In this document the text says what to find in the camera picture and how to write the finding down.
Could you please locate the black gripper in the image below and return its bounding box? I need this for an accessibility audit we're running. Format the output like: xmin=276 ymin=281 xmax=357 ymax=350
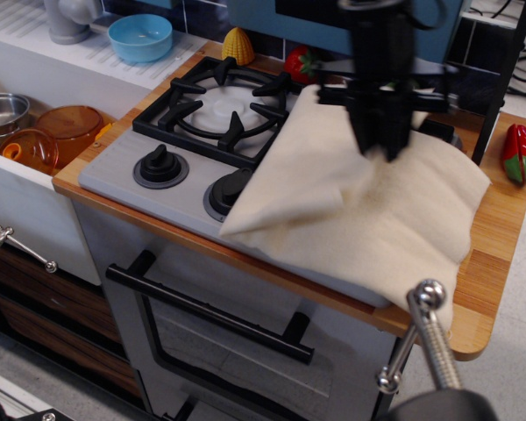
xmin=313 ymin=17 xmax=458 ymax=161

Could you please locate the cream cloth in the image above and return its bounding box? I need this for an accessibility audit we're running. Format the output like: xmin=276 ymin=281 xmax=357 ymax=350
xmin=219 ymin=85 xmax=490 ymax=308

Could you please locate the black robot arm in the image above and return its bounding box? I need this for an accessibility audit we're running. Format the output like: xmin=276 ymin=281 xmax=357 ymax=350
xmin=313 ymin=1 xmax=458 ymax=161

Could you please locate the red toy strawberry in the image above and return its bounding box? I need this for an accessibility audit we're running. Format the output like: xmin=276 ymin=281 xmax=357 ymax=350
xmin=283 ymin=45 xmax=318 ymax=85

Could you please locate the blue toy microwave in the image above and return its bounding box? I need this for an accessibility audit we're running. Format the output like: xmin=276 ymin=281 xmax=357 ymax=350
xmin=228 ymin=1 xmax=466 ymax=63

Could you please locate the red toy pepper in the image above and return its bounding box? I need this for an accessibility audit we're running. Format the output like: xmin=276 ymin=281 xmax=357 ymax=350
xmin=501 ymin=124 xmax=526 ymax=185

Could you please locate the black stove grate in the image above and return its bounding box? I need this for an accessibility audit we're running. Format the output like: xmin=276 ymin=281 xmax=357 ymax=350
xmin=132 ymin=57 xmax=302 ymax=170

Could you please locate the yellow toy corn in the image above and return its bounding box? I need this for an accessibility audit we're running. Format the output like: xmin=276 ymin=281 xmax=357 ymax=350
xmin=221 ymin=27 xmax=255 ymax=66

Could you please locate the black middle stove knob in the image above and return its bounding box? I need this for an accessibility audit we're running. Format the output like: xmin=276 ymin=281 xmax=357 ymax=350
xmin=203 ymin=168 xmax=253 ymax=222

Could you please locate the black stove knob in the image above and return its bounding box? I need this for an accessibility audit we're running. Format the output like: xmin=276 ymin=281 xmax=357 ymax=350
xmin=132 ymin=145 xmax=189 ymax=189
xmin=203 ymin=168 xmax=253 ymax=222

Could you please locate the silver clamp screw right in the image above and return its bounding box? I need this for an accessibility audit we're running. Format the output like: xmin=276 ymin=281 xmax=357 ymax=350
xmin=375 ymin=279 xmax=463 ymax=395

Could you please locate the silver clamp screw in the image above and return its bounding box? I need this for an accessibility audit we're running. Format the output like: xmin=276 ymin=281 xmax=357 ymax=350
xmin=375 ymin=279 xmax=463 ymax=395
xmin=0 ymin=225 xmax=59 ymax=274

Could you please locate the grey toy stove top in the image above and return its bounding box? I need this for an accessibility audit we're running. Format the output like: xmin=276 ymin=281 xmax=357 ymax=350
xmin=77 ymin=55 xmax=463 ymax=308

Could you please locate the black left stove knob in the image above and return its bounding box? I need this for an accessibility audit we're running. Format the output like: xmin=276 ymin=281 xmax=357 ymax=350
xmin=132 ymin=145 xmax=189 ymax=189

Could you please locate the light blue plastic bowl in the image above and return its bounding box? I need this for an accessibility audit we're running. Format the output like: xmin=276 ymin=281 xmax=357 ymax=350
xmin=107 ymin=14 xmax=173 ymax=63

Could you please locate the grey toy oven door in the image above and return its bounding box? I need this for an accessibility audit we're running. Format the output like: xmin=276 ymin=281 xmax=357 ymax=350
xmin=100 ymin=240 xmax=398 ymax=421

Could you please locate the orange plastic pot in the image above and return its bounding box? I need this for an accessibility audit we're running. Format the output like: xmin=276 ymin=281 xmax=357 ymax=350
xmin=35 ymin=105 xmax=104 ymax=169

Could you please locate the white toy sink unit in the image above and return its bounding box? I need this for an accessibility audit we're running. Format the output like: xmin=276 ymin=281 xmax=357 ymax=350
xmin=0 ymin=1 xmax=204 ymax=284

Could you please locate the orange plastic lid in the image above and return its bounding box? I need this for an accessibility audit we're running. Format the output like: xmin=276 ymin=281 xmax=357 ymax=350
xmin=0 ymin=128 xmax=59 ymax=175

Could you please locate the silver metal pot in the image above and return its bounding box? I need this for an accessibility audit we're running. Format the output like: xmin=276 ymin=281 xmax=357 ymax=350
xmin=0 ymin=93 xmax=31 ymax=146

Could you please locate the silver clamp screw left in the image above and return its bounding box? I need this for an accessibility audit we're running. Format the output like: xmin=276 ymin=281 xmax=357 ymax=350
xmin=0 ymin=225 xmax=59 ymax=274

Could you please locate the black metal stand post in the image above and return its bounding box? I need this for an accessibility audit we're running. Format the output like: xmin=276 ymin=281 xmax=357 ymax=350
xmin=472 ymin=1 xmax=526 ymax=166

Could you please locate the black oven door handle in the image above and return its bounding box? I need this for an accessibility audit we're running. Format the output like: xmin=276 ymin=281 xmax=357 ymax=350
xmin=105 ymin=250 xmax=315 ymax=365

